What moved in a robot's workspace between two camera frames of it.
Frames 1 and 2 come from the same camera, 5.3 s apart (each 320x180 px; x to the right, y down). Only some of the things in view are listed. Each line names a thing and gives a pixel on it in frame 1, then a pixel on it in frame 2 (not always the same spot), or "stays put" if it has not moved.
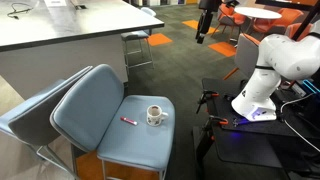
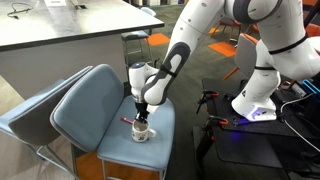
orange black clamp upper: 205,96 stays put
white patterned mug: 154,115 to 141,132
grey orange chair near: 246,55 stays put
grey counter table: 44,41 stays put
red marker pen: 130,121 stays put
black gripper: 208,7 to 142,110
